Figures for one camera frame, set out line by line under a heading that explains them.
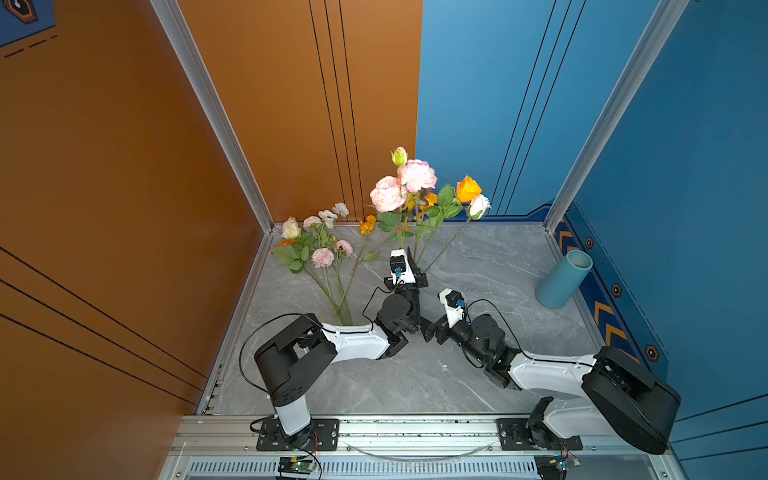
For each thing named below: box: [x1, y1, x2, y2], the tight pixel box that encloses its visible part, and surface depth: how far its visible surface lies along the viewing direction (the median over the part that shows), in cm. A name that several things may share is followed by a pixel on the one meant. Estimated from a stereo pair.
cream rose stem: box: [273, 216, 310, 274], surface depth 108 cm
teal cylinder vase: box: [535, 250, 593, 310], surface depth 87 cm
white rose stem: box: [424, 194, 492, 273], surface depth 71 cm
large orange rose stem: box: [416, 176, 482, 265], surface depth 74 cm
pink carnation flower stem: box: [311, 240, 353, 326], surface depth 104 cm
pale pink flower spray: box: [302, 202, 350, 230], surface depth 118 cm
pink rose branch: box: [369, 146, 438, 248], surface depth 57 cm
